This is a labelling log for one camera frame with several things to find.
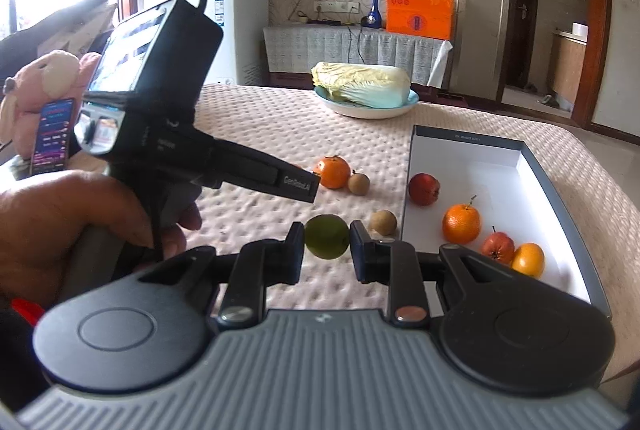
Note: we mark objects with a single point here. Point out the dark slippers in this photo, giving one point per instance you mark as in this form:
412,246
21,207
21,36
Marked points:
530,87

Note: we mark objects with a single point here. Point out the person's left hand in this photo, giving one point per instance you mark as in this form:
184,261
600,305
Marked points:
50,230

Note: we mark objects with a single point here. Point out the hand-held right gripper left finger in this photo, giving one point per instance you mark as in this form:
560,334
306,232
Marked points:
296,255

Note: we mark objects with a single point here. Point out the white wall socket panel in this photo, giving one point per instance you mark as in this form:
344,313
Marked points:
337,6

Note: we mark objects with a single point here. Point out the smartphone with lit screen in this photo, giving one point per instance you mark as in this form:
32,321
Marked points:
52,135

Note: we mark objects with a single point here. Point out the brown kiwi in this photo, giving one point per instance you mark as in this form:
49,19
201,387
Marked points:
359,183
383,222

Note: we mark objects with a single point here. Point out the light slippers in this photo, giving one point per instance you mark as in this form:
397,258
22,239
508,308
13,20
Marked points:
548,101

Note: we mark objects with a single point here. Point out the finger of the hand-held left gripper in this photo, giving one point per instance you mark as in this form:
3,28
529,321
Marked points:
270,177

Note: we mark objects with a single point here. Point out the wooden kitchen cabinet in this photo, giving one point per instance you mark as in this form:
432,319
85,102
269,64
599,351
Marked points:
567,70

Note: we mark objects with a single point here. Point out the patterned pale tablecloth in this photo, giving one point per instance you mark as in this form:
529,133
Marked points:
300,50

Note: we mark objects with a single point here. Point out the napa cabbage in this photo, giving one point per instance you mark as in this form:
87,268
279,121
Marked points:
360,82

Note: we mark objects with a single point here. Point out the small red apple with stem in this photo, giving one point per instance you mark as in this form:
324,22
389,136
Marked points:
498,248

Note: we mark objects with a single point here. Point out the green citrus fruit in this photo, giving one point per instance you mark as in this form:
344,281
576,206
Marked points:
327,237

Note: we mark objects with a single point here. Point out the dark wooden door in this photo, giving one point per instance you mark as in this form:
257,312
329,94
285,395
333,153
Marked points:
525,10

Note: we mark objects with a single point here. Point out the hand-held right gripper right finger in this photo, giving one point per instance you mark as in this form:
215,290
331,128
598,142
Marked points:
357,252

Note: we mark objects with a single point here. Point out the light blue plate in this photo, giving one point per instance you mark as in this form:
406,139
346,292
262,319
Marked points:
370,112

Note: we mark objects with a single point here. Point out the blue glass bottle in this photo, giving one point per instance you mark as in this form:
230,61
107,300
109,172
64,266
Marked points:
372,17

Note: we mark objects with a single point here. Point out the brown wooden door frame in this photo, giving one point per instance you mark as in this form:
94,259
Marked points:
595,35

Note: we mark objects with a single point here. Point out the white chest freezer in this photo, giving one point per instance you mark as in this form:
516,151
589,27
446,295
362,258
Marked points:
240,40

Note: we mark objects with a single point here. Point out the orange gift box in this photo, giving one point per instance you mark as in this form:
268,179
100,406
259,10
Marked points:
420,10

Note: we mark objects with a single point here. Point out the orange with stem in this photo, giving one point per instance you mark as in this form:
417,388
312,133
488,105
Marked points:
461,225

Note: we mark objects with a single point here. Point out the white round container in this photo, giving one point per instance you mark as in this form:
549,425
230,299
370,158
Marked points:
580,30

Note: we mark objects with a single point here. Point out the grey cardboard box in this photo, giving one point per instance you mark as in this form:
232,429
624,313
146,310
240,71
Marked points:
500,180

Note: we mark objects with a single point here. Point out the large red apple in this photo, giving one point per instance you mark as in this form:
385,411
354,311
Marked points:
424,189

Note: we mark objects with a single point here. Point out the black set-top box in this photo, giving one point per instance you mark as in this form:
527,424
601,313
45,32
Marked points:
325,22

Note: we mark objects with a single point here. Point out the pink plush toy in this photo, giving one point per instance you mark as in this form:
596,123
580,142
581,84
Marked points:
45,80

